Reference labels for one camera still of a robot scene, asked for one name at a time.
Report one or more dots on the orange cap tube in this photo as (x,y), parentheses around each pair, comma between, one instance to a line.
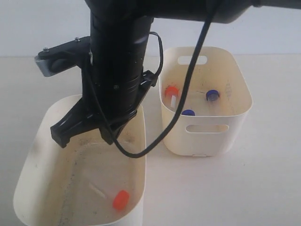
(107,188)
(170,97)

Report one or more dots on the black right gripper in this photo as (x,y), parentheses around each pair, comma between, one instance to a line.
(110,98)

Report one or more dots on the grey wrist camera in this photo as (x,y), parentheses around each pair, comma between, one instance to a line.
(50,67)

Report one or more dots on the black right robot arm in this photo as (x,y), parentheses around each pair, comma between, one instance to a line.
(111,59)

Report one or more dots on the blue cap tube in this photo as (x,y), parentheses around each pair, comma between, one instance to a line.
(188,112)
(211,96)

